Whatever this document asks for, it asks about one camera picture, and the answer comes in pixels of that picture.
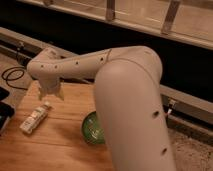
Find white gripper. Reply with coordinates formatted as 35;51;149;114
38;78;64;101

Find white plastic bottle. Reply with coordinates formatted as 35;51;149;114
20;102;51;134

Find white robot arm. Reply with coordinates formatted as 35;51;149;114
27;46;176;171

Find green ceramic bowl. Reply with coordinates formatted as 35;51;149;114
81;111;105;144

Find black device at left edge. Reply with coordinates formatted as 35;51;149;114
0;87;15;135

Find black cable loop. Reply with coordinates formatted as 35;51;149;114
1;65;34;91

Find metal rail along wall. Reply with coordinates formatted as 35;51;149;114
0;27;75;58

